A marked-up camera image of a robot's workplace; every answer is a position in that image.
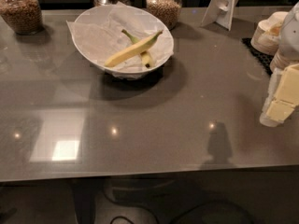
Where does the black rubber mat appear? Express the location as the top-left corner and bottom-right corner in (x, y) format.
(241, 38), (273, 76)

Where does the black floor cable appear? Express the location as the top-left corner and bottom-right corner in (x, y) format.
(108, 199), (255, 224)

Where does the short yellow banana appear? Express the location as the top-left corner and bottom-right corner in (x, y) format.
(121, 29), (154, 68)

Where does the stack of paper bowls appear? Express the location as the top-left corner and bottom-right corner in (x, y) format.
(250, 11), (287, 56)

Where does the white paper liner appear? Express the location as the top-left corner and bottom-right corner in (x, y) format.
(66, 2), (175, 78)

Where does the right glass jar of grains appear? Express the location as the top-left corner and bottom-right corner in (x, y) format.
(145, 0), (182, 30)

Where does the white bowl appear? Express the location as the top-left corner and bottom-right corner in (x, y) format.
(71, 5), (175, 80)

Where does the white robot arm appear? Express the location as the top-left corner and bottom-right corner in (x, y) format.
(260, 3), (299, 127)

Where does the glass jar of grains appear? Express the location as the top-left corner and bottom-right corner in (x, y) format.
(145, 0), (182, 30)
(0, 0), (43, 35)

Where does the left glass jar of grains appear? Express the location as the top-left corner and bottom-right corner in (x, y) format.
(0, 0), (43, 35)

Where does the white folded sign stand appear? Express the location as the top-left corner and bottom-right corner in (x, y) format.
(201, 0), (239, 31)

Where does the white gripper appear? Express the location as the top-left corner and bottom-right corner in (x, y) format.
(260, 63), (299, 127)

